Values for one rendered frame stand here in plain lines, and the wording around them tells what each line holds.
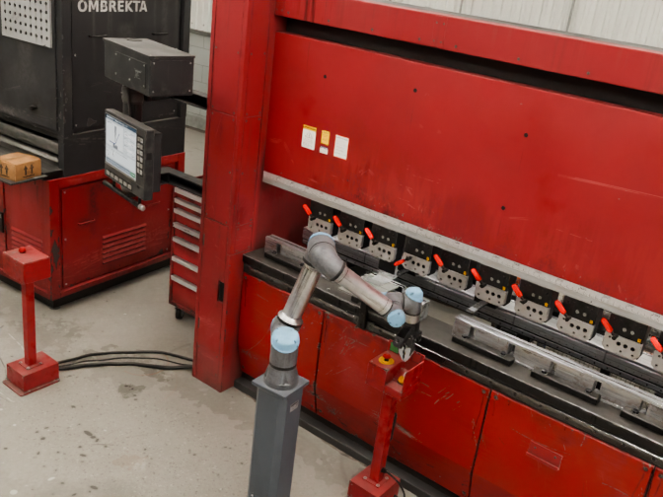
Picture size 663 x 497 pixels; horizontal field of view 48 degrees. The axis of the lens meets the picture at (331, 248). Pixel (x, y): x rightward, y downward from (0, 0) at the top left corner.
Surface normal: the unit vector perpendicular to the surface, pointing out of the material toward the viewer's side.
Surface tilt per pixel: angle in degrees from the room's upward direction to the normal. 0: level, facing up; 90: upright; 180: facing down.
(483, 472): 90
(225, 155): 90
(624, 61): 90
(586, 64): 90
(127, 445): 0
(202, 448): 0
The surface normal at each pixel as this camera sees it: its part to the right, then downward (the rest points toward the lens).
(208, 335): -0.62, 0.23
